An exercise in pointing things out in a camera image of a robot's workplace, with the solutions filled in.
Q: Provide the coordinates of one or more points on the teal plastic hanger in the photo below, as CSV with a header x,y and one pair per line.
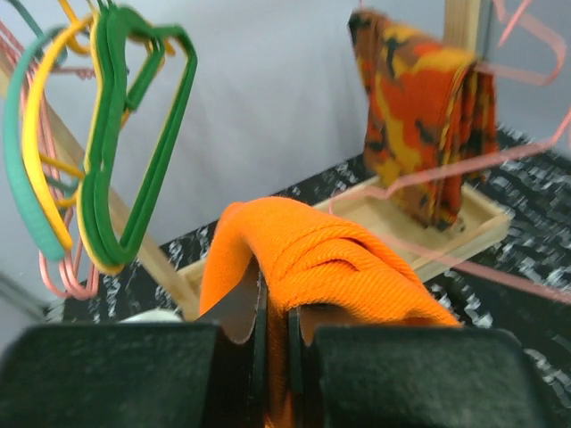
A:
x,y
23,194

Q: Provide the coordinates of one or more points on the white perforated plastic basket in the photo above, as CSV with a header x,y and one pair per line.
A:
x,y
154,316

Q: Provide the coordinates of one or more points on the wooden tray base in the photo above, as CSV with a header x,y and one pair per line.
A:
x,y
401,223

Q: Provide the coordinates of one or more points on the pink wire hanger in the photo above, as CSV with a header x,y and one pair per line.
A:
x,y
61,182
514,44
464,169

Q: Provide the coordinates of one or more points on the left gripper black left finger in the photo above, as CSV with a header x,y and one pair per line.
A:
x,y
206,373

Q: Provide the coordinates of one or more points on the wooden clothes rack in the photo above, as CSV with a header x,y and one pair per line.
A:
x,y
277,97

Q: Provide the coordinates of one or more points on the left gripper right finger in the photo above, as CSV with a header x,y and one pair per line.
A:
x,y
347,374

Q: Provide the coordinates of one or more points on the camouflage orange trousers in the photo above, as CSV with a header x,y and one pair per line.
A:
x,y
428,105

